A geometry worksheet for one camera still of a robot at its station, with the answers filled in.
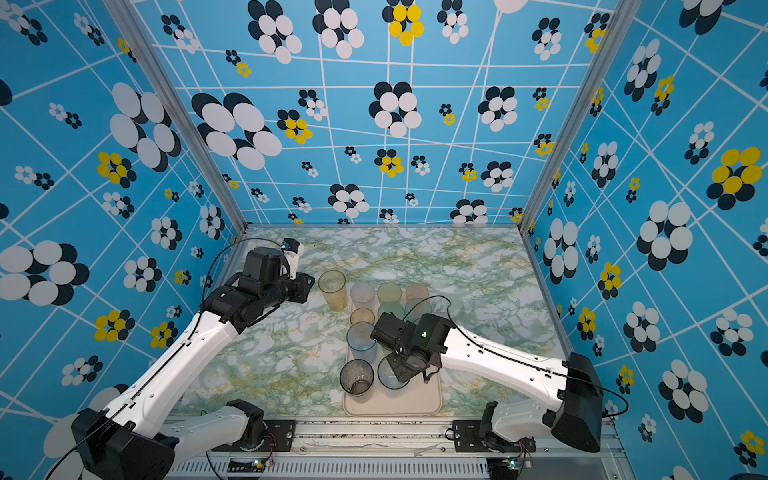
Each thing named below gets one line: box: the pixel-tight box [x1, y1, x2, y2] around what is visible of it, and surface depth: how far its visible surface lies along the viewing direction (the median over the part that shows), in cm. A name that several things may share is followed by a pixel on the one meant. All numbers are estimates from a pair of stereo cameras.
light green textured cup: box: [377, 282, 403, 302], surface depth 93 cm
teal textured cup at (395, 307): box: [378, 301, 405, 320], surface depth 88 cm
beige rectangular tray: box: [343, 362, 443, 416], surface depth 80 cm
